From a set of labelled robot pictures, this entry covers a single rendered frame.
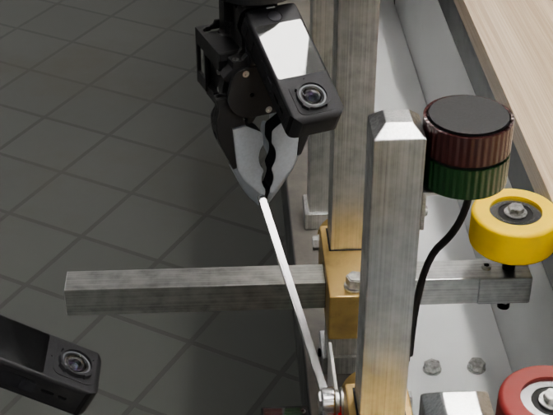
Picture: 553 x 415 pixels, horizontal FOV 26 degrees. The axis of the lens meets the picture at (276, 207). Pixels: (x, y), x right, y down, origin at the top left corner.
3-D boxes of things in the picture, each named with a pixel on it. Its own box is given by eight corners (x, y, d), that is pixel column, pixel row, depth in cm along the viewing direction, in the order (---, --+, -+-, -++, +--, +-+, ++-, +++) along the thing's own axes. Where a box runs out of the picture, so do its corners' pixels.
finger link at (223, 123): (261, 153, 105) (260, 64, 100) (269, 163, 104) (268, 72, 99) (211, 164, 103) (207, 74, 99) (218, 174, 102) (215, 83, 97)
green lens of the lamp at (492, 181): (425, 201, 79) (428, 173, 78) (412, 155, 84) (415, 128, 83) (515, 198, 80) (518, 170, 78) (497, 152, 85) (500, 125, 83)
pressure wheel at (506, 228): (518, 343, 111) (533, 241, 104) (445, 310, 115) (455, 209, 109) (559, 302, 116) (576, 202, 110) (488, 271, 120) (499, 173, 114)
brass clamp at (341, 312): (321, 340, 110) (322, 297, 107) (310, 255, 121) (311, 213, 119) (388, 338, 110) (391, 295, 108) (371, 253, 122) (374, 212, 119)
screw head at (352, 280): (345, 293, 108) (345, 282, 107) (342, 279, 110) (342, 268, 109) (368, 292, 108) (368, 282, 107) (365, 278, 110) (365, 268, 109)
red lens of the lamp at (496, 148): (428, 169, 78) (430, 139, 77) (415, 123, 83) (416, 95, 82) (519, 166, 78) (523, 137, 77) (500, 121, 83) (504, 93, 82)
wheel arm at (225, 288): (67, 324, 112) (62, 287, 110) (71, 301, 115) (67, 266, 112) (528, 310, 114) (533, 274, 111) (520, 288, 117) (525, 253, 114)
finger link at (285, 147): (274, 170, 112) (274, 81, 107) (299, 202, 107) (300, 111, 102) (243, 177, 111) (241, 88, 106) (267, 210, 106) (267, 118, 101)
